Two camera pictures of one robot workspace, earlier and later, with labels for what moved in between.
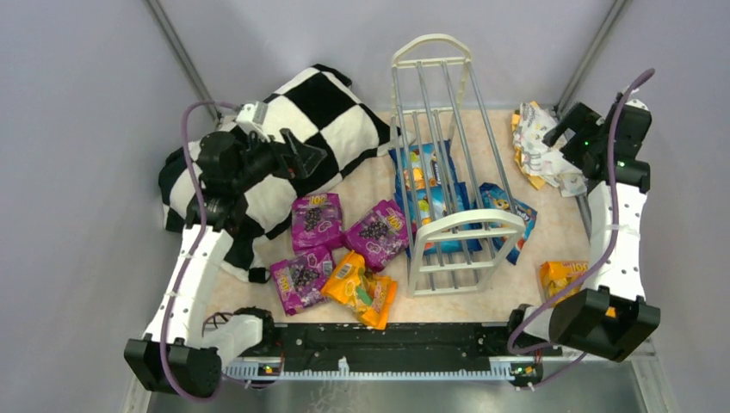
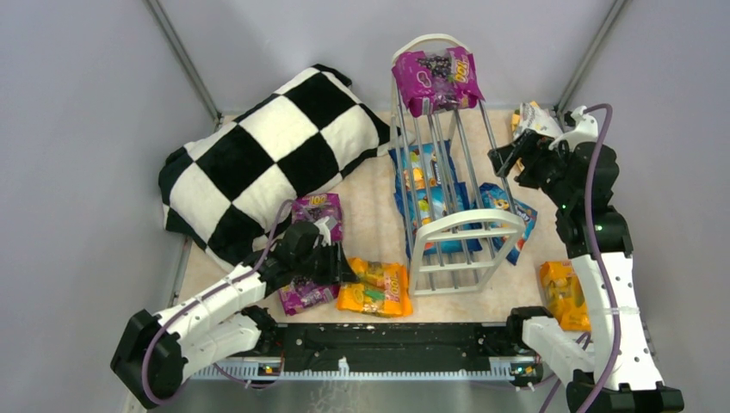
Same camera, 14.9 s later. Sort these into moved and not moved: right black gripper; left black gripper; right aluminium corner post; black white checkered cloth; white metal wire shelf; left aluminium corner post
Moved: left black gripper; right black gripper
Not moved: black white checkered cloth; right aluminium corner post; white metal wire shelf; left aluminium corner post
